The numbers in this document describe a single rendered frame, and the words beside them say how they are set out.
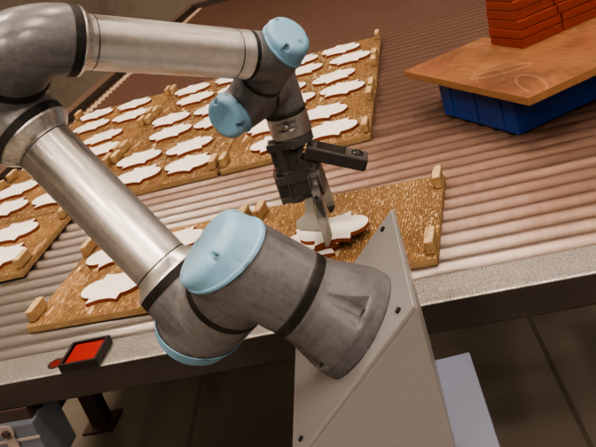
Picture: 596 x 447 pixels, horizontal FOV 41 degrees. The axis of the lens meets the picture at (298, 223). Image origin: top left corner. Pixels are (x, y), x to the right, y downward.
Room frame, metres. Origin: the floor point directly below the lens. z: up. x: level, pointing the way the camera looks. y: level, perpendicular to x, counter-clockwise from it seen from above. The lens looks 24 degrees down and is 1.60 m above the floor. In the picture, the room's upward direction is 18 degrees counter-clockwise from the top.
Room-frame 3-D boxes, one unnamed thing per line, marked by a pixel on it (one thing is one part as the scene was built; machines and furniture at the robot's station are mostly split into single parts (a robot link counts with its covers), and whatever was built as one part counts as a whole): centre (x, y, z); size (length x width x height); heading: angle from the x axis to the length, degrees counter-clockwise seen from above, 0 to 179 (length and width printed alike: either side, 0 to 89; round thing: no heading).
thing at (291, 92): (1.38, -0.04, 1.26); 0.09 x 0.08 x 0.11; 137
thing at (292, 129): (1.38, -0.04, 1.18); 0.08 x 0.08 x 0.05
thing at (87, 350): (1.29, 0.44, 0.92); 0.06 x 0.06 x 0.01; 76
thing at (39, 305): (1.49, 0.56, 0.95); 0.06 x 0.02 x 0.03; 162
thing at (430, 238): (1.24, -0.21, 0.95); 0.06 x 0.02 x 0.03; 161
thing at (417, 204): (1.43, -0.07, 0.93); 0.41 x 0.35 x 0.02; 71
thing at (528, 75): (1.83, -0.69, 1.03); 0.50 x 0.50 x 0.02; 16
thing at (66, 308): (1.56, 0.33, 0.93); 0.41 x 0.35 x 0.02; 72
